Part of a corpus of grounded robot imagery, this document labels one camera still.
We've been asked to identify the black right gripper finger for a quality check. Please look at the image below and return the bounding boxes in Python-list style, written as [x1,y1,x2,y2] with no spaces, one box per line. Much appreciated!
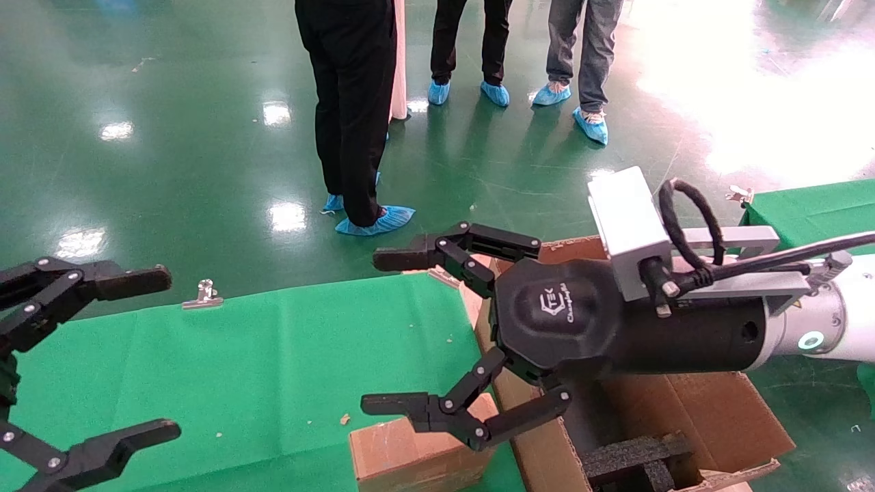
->
[373,221,542,298]
[360,347,571,452]

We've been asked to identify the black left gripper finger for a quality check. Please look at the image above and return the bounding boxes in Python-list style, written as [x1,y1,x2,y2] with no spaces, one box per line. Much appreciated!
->
[0,418,182,492]
[0,256,172,356]

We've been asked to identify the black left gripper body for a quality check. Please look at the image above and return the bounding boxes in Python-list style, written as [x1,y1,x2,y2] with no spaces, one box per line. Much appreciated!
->
[0,352,20,418]

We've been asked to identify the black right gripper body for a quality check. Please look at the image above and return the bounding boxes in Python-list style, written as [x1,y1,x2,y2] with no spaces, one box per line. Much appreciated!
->
[492,256,771,383]

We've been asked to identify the small brown cardboard box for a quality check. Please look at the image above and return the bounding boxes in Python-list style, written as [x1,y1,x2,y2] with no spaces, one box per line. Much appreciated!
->
[349,393,500,492]

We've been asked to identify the large open brown carton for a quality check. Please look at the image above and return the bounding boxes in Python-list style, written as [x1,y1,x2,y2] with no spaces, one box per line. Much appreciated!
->
[475,236,797,492]

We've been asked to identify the black foam insert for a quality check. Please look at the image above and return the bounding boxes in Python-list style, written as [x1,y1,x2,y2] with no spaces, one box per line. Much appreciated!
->
[581,430,701,492]

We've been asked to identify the person in black trousers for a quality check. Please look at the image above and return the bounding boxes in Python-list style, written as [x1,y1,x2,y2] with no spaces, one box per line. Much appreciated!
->
[294,0,416,236]
[429,0,513,108]

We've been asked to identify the person in grey jeans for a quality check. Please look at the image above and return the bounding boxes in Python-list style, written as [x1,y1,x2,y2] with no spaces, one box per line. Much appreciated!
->
[532,0,624,146]

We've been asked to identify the green rounded object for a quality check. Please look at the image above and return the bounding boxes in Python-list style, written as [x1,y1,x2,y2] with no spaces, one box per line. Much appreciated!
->
[857,362,875,419]

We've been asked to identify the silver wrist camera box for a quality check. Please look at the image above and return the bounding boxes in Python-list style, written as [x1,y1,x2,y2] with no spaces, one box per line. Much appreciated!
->
[588,166,814,318]

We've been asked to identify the black camera cable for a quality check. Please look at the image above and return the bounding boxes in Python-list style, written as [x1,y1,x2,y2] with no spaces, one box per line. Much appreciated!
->
[658,178,875,288]

